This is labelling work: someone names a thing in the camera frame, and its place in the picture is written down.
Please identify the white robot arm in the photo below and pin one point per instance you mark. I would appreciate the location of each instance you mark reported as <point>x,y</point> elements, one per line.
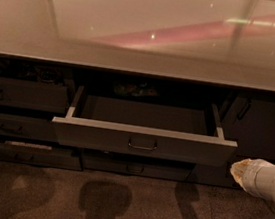
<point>256,177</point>

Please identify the dark drawer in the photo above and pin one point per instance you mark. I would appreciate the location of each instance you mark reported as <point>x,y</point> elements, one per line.
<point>136,165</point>
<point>33,95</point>
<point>144,129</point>
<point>26,127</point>
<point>60,158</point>

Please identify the green colourful packet in drawer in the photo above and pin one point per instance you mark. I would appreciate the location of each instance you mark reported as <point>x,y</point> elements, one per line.
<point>134,90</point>

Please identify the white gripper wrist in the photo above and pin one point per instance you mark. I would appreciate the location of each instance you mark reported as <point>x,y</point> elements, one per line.
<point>252,176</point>

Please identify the pale flat item in drawer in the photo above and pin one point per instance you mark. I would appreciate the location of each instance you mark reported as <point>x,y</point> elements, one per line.
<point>28,145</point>

